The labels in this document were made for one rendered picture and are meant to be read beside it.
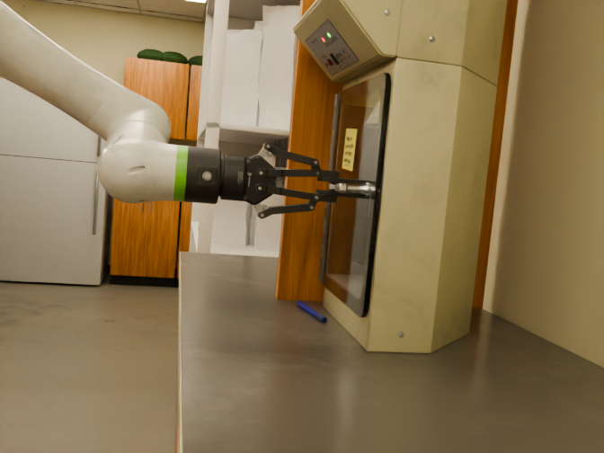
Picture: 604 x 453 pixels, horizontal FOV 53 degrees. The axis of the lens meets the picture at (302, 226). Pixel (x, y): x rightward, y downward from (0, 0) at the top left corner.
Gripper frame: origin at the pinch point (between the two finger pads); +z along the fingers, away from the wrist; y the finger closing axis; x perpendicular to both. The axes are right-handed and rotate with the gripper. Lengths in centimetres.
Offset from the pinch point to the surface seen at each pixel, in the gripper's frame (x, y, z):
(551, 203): 9.1, 0.2, 47.8
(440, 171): -10.9, 4.2, 13.9
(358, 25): -10.5, 25.1, -2.0
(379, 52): -10.6, 21.5, 1.8
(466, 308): 0.4, -20.6, 27.0
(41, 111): 477, 35, -148
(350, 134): 7.2, 9.8, 3.5
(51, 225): 477, -65, -135
